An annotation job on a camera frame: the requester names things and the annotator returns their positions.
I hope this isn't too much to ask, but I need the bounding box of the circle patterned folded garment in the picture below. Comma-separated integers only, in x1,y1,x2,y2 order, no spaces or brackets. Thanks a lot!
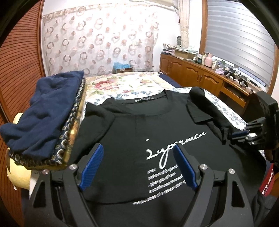
8,77,87,169

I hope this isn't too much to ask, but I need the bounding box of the brown louvered wardrobe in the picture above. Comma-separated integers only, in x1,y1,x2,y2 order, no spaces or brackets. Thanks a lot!
0,0,46,227

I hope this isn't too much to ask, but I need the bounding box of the yellow plush toy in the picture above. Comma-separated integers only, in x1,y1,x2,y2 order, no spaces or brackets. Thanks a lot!
5,112,33,190

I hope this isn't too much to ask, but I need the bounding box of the beige tied side curtain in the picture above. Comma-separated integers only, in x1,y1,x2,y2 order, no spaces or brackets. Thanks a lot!
178,0,190,49

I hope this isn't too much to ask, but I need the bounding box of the mustard folded garment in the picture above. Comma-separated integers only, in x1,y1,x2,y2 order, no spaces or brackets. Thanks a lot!
26,84,88,171

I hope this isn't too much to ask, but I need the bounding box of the person's right hand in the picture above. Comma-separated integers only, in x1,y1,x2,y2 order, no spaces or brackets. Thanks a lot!
264,149,278,163

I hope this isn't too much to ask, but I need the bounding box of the black printed t-shirt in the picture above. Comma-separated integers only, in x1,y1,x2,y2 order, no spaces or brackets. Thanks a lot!
70,87,266,226

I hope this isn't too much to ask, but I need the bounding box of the navy blue folded garment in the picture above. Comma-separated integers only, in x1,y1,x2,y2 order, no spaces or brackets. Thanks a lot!
1,71,84,161

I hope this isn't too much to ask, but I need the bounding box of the blue floral white quilt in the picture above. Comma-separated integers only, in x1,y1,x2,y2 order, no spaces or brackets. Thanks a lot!
93,86,267,158

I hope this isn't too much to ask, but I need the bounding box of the wooden sideboard cabinet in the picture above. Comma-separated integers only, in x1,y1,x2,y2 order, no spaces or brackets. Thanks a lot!
159,53,260,116

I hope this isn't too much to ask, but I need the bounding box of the small white desk fan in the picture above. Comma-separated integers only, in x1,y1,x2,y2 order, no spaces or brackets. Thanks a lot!
176,36,182,46

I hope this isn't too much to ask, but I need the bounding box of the grey window blind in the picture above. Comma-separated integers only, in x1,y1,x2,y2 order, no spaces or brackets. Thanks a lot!
205,1,275,86

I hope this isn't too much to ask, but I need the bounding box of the cardboard box with blue cloth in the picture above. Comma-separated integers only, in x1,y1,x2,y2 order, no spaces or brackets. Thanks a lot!
112,62,133,74

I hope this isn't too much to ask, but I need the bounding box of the pink thermos jug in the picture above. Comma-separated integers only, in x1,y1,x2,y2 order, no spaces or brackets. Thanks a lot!
204,53,213,68

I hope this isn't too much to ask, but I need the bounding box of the circle patterned sheer curtain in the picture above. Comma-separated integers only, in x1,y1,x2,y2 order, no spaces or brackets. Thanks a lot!
42,2,159,77

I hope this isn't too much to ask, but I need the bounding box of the red and navy garment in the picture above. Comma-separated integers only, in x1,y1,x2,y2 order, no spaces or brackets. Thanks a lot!
259,162,274,196

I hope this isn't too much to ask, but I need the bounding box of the floral bed cover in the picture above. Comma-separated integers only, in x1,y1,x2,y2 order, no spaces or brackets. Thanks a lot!
85,71,181,105

